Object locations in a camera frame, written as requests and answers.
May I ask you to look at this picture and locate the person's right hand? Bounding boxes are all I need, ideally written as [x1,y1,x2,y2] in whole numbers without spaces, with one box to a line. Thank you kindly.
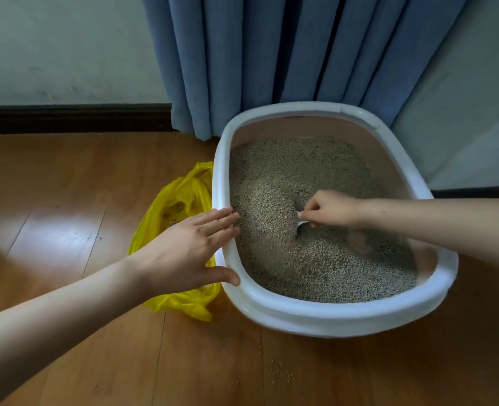
[298,189,367,230]

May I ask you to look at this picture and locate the person's left hand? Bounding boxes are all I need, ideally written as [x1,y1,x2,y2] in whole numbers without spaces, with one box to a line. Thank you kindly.
[131,206,242,299]

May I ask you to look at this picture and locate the yellow plastic bag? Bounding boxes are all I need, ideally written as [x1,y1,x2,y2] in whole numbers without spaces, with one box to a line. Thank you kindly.
[127,161,221,323]

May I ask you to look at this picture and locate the grey cat litter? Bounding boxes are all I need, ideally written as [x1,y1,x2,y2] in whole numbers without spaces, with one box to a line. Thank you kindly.
[229,137,418,304]

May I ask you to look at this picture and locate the white oval litter box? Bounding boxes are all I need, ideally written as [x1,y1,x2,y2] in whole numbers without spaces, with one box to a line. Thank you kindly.
[211,101,460,339]

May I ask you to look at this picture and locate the person's right forearm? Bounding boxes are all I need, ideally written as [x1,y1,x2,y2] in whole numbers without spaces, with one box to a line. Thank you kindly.
[355,197,499,271]

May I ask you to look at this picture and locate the person's left forearm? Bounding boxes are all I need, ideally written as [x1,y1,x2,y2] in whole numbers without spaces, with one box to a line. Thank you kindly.
[0,255,153,406]

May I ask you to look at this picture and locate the blue curtain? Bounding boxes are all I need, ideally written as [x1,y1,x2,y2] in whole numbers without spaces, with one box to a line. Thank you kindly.
[141,0,470,142]

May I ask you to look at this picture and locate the dark wall baseboard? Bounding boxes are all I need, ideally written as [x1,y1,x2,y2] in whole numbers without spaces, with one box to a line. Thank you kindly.
[430,186,499,200]
[0,104,174,135]

